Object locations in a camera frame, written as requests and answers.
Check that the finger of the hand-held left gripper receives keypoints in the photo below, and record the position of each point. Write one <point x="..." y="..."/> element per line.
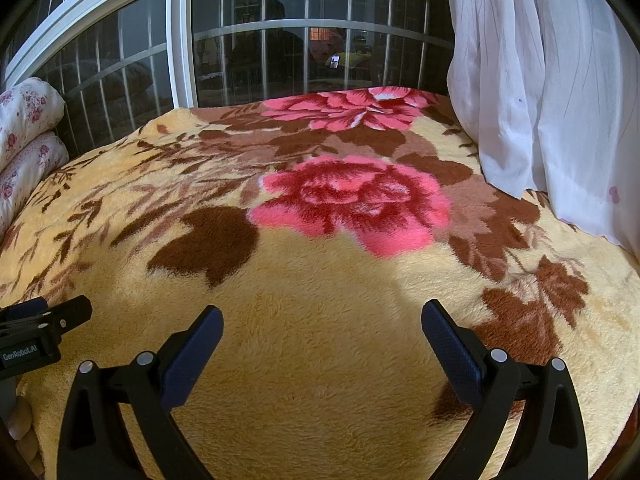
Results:
<point x="60" y="316"/>

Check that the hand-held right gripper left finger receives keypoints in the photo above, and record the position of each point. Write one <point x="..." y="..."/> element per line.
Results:
<point x="192" y="355"/>

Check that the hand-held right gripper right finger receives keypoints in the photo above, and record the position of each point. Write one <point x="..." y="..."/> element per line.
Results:
<point x="452" y="355"/>

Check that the person's left hand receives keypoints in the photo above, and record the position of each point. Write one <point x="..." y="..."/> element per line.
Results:
<point x="22" y="425"/>

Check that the yellow floral fleece blanket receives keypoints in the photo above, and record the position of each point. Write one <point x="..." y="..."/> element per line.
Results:
<point x="320" y="285"/>

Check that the white floral folded quilt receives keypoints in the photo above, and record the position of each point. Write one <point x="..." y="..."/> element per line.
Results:
<point x="30" y="130"/>

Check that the white curtain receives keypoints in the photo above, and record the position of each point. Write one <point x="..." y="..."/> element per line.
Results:
<point x="540" y="85"/>

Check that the metal window railing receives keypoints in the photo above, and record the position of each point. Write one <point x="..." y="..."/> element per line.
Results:
<point x="300" y="23"/>

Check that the white window frame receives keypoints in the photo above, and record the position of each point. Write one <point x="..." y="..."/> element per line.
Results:
<point x="180" y="35"/>

